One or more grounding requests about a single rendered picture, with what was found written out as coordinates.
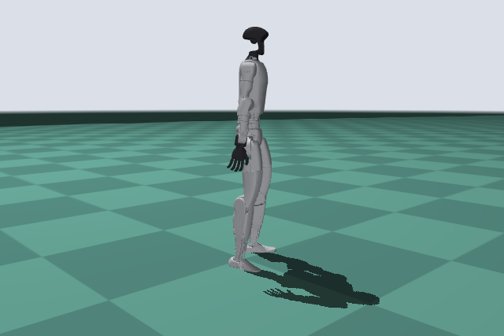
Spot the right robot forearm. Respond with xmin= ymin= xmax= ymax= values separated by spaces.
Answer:
xmin=236 ymin=97 xmax=251 ymax=144

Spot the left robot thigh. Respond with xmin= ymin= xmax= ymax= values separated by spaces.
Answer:
xmin=254 ymin=138 xmax=272 ymax=205

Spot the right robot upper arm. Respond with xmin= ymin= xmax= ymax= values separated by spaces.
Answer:
xmin=239 ymin=62 xmax=257 ymax=111

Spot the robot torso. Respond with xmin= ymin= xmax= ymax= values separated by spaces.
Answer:
xmin=239 ymin=56 xmax=268 ymax=145

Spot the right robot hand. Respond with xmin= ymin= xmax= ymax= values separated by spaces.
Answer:
xmin=227 ymin=134 xmax=249 ymax=172

